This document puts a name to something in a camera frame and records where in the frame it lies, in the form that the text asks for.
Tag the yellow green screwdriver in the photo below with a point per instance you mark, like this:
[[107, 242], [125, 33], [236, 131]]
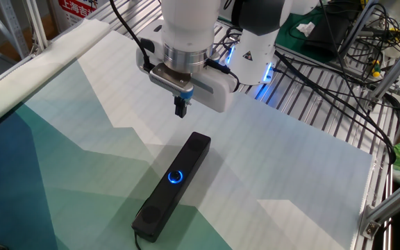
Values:
[[376, 71]]

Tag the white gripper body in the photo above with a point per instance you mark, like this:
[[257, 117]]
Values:
[[221, 90]]

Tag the silver wrist camera blue caps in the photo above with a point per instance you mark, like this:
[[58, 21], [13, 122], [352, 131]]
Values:
[[167, 78]]

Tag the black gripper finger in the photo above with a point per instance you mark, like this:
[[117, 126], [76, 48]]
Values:
[[184, 109], [177, 107]]

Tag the black pouch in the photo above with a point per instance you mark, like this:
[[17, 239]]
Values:
[[325, 38]]

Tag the black speaker bar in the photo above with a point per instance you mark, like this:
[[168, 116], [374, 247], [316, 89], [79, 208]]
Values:
[[165, 208]]

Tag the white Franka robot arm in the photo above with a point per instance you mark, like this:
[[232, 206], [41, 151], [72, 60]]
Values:
[[186, 21]]

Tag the slotted metal shelf upright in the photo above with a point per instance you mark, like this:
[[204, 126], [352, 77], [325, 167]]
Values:
[[12, 24]]

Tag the crumpled white tissue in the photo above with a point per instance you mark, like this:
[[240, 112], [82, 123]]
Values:
[[306, 28]]

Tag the teal and white tablecloth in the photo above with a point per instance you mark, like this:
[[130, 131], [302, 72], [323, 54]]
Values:
[[273, 166]]

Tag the red and white sign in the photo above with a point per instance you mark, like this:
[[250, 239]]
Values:
[[78, 10]]

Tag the aluminium frame post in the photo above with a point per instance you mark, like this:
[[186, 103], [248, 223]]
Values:
[[394, 205], [398, 66]]

